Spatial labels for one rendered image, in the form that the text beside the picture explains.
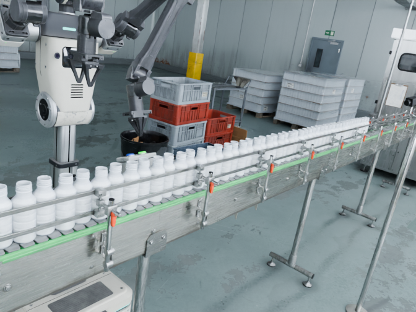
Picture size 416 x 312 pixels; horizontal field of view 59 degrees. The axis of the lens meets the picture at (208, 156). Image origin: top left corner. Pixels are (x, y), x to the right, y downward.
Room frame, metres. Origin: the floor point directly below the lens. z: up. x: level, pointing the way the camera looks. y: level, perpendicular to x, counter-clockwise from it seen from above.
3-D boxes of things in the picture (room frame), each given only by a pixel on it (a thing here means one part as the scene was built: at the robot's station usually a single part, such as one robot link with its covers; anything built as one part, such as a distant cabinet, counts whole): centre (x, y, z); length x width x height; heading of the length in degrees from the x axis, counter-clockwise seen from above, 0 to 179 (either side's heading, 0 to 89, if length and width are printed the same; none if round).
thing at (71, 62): (1.17, 0.44, 1.44); 0.07 x 0.07 x 0.09; 52
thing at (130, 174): (1.14, 0.24, 1.08); 0.06 x 0.06 x 0.17
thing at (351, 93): (9.66, -2.97, 0.59); 1.25 x 1.03 x 1.17; 143
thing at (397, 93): (5.33, -2.49, 1.22); 0.23 x 0.03 x 0.32; 52
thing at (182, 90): (4.11, 0.40, 1.00); 0.61 x 0.41 x 0.22; 149
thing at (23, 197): (0.86, 0.46, 1.08); 0.06 x 0.06 x 0.17
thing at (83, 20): (1.16, 0.42, 1.57); 0.07 x 0.06 x 0.07; 53
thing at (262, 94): (9.28, -1.04, 0.50); 1.23 x 1.05 x 1.00; 140
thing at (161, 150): (3.29, 0.61, 0.32); 0.45 x 0.45 x 0.64
